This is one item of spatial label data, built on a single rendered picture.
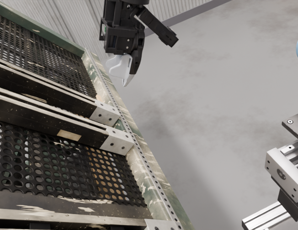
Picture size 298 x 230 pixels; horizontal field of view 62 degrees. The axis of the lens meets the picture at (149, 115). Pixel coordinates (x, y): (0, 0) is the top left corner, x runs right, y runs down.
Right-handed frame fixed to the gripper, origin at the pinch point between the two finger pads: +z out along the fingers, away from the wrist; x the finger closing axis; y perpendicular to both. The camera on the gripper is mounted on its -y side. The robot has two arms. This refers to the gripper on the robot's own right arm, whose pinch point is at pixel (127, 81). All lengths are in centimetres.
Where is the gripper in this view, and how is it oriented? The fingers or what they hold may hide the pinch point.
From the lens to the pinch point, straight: 62.0
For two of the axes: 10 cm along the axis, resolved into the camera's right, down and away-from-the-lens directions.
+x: 3.4, 6.0, -7.2
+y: -9.2, 0.5, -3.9
